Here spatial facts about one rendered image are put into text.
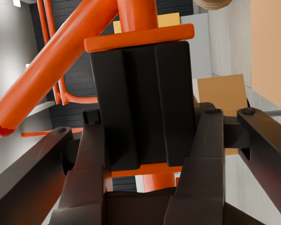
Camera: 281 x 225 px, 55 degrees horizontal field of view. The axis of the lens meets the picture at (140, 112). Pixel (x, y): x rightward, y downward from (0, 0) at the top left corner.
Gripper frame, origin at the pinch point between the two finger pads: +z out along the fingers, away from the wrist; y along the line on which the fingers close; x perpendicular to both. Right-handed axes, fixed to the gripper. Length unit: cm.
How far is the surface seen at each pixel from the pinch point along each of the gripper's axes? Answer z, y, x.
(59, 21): 1058, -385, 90
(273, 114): 195, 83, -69
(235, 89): 187, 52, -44
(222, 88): 189, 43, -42
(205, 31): 730, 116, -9
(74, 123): 1027, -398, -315
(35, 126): 897, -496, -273
